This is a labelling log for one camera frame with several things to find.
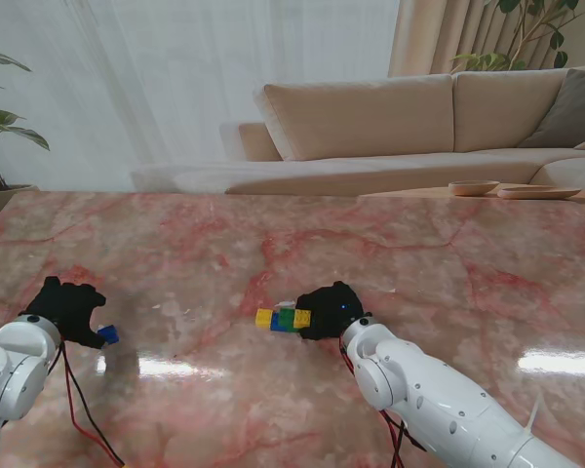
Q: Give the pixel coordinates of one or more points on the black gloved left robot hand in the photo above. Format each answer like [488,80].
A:
[68,307]

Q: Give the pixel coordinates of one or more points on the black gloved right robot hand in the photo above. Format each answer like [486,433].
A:
[334,307]

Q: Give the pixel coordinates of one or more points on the yellow toy brick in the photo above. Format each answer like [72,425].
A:
[263,318]
[302,318]

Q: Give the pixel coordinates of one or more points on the blue toy brick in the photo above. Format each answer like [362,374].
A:
[276,324]
[110,334]

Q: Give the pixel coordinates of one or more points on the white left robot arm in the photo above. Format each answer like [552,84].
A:
[10,370]

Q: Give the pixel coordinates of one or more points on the white paper scrap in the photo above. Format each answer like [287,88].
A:
[285,304]

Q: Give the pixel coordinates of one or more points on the grey plant pot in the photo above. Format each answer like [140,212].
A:
[0,200]

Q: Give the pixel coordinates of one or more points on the broad leaf potted plant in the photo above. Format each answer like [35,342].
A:
[29,137]

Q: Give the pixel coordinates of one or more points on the wooden bowl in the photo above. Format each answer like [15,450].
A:
[473,187]

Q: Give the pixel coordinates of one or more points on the beige sofa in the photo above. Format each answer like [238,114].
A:
[361,117]

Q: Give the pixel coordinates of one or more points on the wooden tray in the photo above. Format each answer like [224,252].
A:
[536,192]

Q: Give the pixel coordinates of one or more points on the white sheer curtain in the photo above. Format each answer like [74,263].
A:
[175,73]

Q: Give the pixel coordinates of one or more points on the beige curtain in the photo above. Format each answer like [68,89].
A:
[439,39]

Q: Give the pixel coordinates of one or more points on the grey sofa cushion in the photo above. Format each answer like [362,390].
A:
[570,107]

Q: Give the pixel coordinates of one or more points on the tall green leafy plant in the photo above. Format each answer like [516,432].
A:
[557,40]

